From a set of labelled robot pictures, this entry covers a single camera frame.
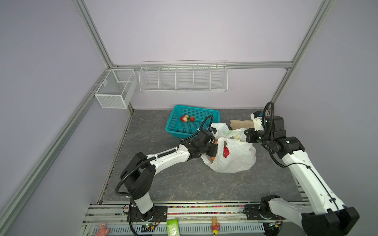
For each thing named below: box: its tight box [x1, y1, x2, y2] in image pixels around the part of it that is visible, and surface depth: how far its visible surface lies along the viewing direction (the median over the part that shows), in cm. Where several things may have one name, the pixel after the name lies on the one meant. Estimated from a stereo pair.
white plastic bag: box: [200, 122, 257, 174], surface depth 77 cm
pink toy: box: [94, 222, 110, 236], surface depth 69 cm
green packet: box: [166, 218, 180, 236], surface depth 70 cm
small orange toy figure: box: [211, 216, 221, 236], surface depth 70 cm
